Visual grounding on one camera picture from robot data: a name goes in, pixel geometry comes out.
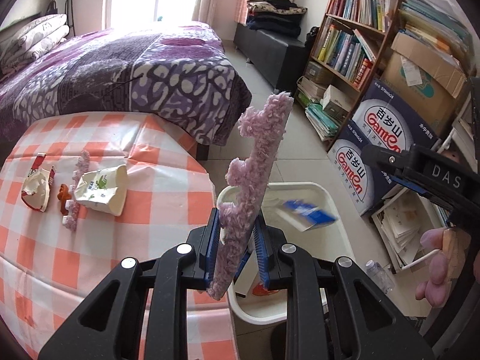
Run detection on purple fuzzy puzzle strip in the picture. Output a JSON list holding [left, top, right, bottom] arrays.
[[207, 92, 294, 301]]

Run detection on blue small carton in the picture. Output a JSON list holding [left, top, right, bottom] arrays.
[[275, 200, 338, 233]]

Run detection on orange peel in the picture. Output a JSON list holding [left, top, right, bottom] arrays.
[[57, 184, 72, 203]]

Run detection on torn red noodle cup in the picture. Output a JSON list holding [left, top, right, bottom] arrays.
[[20, 153, 55, 212]]

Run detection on right hand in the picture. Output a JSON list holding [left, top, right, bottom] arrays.
[[415, 228, 453, 308]]

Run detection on lower Ganten water box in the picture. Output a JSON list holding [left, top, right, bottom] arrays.
[[328, 120, 402, 215]]

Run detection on ganten water box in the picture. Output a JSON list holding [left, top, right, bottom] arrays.
[[328, 120, 402, 215], [352, 79, 439, 153]]

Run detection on upper Ganten water box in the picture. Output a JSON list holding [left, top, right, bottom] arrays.
[[352, 79, 439, 153]]

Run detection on clear plastic water bottle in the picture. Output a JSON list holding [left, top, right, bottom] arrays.
[[365, 260, 394, 294]]

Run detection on brown cardboard box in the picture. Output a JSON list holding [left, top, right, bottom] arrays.
[[382, 32, 468, 136]]

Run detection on crushed white green paper cup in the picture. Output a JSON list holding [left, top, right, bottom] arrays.
[[75, 164, 128, 217]]

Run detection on wooden bookshelf with books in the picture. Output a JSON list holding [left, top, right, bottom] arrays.
[[295, 0, 402, 149]]

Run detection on white foam puzzle strip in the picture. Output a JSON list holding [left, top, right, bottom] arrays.
[[60, 150, 90, 231]]

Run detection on checkered orange white tablecloth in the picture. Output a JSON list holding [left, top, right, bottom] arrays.
[[1, 112, 238, 359]]

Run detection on black storage bench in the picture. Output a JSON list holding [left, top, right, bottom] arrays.
[[233, 24, 308, 93]]

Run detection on folded dark clothes pile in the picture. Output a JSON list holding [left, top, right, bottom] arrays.
[[245, 0, 308, 38]]

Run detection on purple patterned bed quilt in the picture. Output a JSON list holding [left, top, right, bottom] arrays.
[[1, 22, 251, 146]]

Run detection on folded floral pillows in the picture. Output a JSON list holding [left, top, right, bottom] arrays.
[[1, 14, 70, 75]]

